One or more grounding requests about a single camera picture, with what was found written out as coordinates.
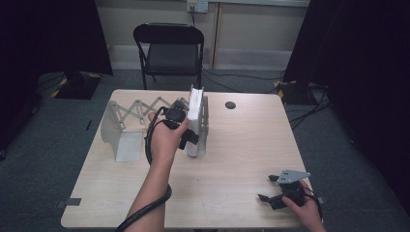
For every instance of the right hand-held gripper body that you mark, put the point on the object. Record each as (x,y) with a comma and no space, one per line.
(291,193)

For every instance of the person's right hand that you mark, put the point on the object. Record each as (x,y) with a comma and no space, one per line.
(306,211)

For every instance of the grey tape strip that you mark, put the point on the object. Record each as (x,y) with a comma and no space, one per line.
(321,200)
(69,202)

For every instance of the black curtain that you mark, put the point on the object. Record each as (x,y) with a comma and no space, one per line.
(48,35)
(364,80)

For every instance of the person's left hand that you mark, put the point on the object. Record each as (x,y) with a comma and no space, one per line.
(164,141)

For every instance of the small black stick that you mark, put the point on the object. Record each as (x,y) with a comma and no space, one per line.
(88,125)

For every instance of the black folding chair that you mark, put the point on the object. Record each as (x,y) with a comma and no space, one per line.
(172,58)

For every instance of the expandable metal bookend rack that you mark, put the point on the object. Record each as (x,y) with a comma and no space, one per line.
(129,148)

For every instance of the white wall socket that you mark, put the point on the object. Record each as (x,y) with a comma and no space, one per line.
(201,5)

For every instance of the white book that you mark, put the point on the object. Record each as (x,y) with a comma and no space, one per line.
(195,109)

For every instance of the black stand base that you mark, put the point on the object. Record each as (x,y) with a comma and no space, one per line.
(295,93)
(77,86)

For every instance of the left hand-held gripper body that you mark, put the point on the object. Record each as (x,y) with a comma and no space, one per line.
(175,116)

